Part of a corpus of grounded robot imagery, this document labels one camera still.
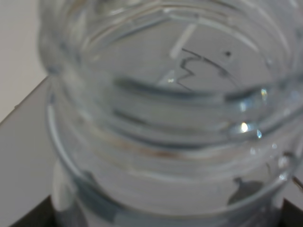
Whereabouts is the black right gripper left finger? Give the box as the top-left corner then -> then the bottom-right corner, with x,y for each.
11,196 -> 57,227

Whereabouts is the clear plastic water bottle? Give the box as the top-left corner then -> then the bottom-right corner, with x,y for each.
39,0 -> 303,227

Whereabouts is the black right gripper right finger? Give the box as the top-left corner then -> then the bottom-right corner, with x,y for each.
283,200 -> 303,227

